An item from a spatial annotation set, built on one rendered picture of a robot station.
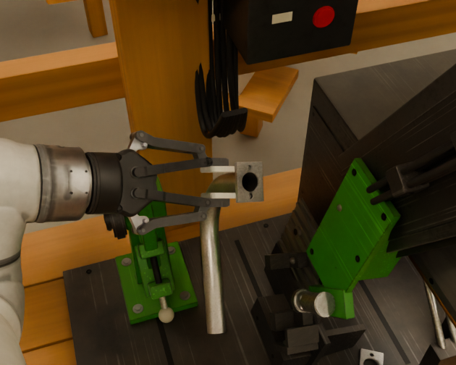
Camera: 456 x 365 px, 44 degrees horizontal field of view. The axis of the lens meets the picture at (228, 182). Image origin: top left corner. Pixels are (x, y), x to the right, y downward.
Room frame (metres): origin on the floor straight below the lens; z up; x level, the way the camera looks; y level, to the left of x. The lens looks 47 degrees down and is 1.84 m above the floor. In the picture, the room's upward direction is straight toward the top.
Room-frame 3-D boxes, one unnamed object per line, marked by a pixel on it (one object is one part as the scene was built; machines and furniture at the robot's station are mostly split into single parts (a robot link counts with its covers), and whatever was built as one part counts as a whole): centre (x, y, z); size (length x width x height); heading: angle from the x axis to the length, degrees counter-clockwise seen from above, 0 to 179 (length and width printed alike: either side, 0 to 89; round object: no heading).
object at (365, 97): (0.78, -0.32, 1.07); 0.30 x 0.18 x 0.34; 108
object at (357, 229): (0.53, -0.21, 1.17); 0.13 x 0.12 x 0.20; 108
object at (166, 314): (0.53, 0.11, 0.96); 0.06 x 0.03 x 0.06; 18
